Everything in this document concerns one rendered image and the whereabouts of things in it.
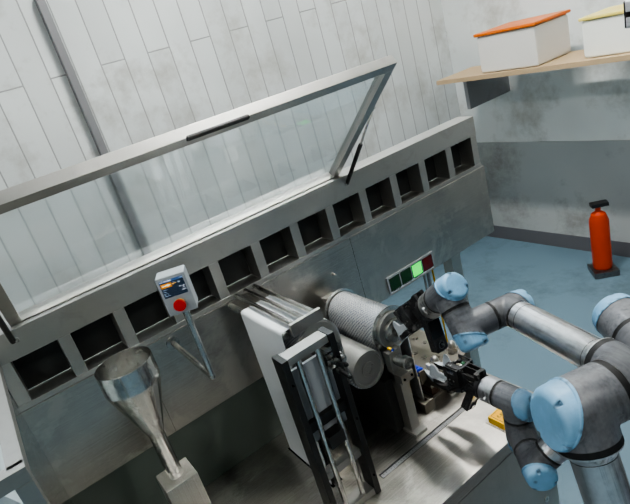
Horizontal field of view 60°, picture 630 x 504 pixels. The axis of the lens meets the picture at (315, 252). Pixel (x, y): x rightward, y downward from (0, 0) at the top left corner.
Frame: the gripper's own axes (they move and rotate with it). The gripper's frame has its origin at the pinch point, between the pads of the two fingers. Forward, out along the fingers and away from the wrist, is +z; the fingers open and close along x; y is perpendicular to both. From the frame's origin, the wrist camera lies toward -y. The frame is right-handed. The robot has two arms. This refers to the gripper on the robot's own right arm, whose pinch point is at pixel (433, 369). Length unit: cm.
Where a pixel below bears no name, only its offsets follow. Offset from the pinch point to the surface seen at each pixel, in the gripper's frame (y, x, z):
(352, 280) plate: 19.4, -5.9, 40.2
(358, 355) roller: 14.2, 19.6, 8.2
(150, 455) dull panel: 2, 80, 41
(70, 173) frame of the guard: 91, 73, 4
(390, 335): 15.6, 8.4, 5.7
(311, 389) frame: 21.5, 42.3, -2.4
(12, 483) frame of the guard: 49, 105, -15
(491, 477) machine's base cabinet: -29.3, 3.3, -19.1
